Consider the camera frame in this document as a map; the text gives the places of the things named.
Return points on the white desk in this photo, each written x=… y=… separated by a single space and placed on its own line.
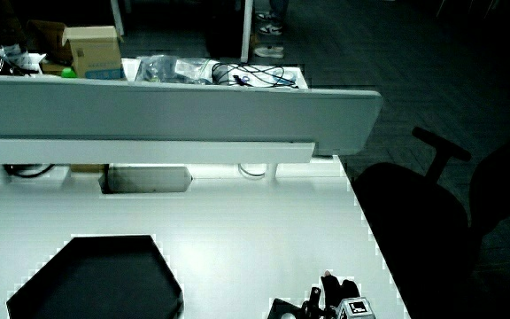
x=246 y=221

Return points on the white table leg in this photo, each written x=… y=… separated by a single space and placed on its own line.
x=247 y=28

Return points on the green round object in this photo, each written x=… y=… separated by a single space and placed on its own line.
x=68 y=73

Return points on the black office chair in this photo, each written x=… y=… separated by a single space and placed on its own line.
x=419 y=230

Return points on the black hexagonal tray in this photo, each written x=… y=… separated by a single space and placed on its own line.
x=100 y=283

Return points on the clear plastic bag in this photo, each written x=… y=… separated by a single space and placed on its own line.
x=171 y=69

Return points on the grey power box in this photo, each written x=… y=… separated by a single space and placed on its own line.
x=146 y=179

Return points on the person's right hand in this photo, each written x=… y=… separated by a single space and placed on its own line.
x=347 y=310

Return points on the grey desk divider panel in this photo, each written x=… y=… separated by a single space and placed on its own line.
x=171 y=113

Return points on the brown open cardboard box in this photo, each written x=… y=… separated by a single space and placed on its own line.
x=49 y=40

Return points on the cardboard box with blue label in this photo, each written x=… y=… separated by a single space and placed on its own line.
x=98 y=53

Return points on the white loose shoe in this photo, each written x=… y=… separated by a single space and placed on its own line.
x=268 y=51

